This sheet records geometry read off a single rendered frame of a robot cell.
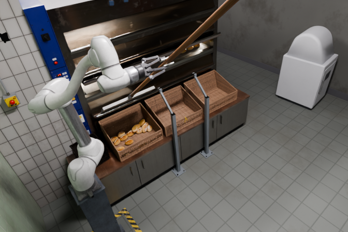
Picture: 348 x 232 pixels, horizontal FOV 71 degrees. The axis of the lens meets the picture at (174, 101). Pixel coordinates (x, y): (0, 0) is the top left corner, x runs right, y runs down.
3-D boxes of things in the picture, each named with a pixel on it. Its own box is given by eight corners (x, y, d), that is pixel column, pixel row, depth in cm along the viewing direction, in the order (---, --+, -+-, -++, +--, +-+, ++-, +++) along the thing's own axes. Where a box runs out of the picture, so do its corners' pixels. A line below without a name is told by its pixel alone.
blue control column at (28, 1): (58, 110, 450) (0, -19, 324) (67, 106, 457) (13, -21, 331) (95, 179, 318) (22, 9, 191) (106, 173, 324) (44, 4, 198)
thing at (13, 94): (7, 104, 219) (1, 95, 213) (19, 100, 223) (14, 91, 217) (8, 109, 214) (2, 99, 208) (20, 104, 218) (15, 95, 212)
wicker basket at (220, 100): (183, 99, 348) (182, 82, 332) (213, 85, 371) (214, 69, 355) (205, 116, 314) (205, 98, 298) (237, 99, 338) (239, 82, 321)
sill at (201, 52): (85, 98, 267) (84, 95, 264) (209, 48, 344) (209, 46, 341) (86, 101, 263) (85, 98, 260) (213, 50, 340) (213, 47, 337)
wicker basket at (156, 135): (103, 138, 295) (97, 120, 279) (143, 118, 320) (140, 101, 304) (120, 163, 262) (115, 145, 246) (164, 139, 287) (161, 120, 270)
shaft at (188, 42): (269, -25, 73) (264, -34, 73) (262, -24, 71) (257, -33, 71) (133, 96, 228) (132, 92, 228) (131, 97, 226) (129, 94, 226)
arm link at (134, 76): (128, 86, 136) (138, 83, 139) (132, 82, 128) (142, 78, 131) (121, 71, 136) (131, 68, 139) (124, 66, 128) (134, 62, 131)
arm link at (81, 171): (69, 190, 183) (58, 171, 170) (80, 170, 197) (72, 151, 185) (89, 192, 180) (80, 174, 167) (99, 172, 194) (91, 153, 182)
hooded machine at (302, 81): (327, 99, 416) (351, 30, 345) (310, 113, 390) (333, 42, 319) (290, 84, 460) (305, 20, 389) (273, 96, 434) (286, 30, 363)
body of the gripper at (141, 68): (131, 68, 138) (145, 63, 142) (137, 82, 138) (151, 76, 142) (134, 63, 131) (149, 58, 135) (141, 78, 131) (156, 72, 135)
